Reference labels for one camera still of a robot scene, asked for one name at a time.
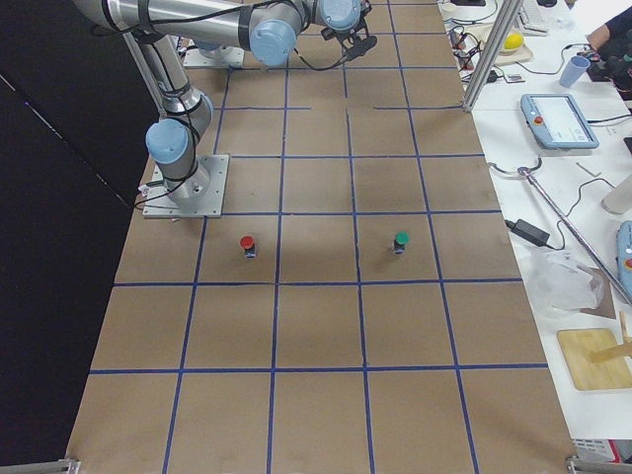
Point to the red push button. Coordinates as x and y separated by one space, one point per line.
248 245

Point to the green push button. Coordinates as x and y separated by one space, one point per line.
400 242

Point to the black power adapter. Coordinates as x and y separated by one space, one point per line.
530 233

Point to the metal rod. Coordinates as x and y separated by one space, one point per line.
610 275

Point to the clear plastic bag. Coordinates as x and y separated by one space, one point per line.
556 279

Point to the teach pendant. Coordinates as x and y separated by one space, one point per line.
556 122

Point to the yellow ball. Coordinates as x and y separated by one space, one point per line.
513 42

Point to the wooden cutting board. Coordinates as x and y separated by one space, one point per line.
595 360

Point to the blue plastic cup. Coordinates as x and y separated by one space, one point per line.
573 71

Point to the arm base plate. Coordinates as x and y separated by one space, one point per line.
201 195
223 57

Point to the aluminium frame post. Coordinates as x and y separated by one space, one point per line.
507 13

